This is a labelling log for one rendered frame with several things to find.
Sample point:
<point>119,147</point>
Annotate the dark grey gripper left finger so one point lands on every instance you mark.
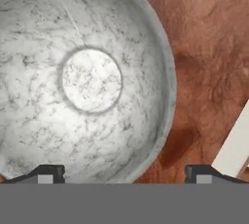
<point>48,171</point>

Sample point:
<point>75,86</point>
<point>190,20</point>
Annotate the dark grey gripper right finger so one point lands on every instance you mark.
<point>201,171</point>

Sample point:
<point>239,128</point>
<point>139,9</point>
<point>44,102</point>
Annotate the white marble bowl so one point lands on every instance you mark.
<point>90,82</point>

